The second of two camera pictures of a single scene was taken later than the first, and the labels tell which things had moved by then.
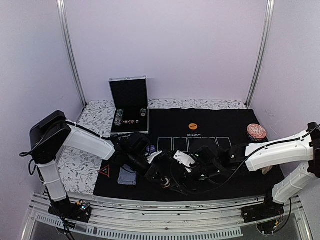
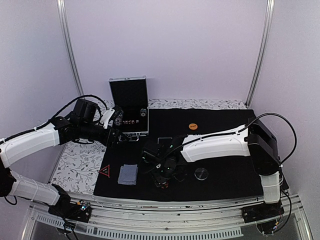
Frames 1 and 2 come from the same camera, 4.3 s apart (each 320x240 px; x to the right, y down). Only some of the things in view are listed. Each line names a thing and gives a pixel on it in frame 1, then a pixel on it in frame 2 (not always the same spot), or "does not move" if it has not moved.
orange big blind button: [193, 126] does not move
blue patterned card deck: [127, 176] does not move
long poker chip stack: [118, 118] does not move
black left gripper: [153, 170] → [114, 138]
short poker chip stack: [143, 112] does not move
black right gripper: [194, 185] → [160, 180]
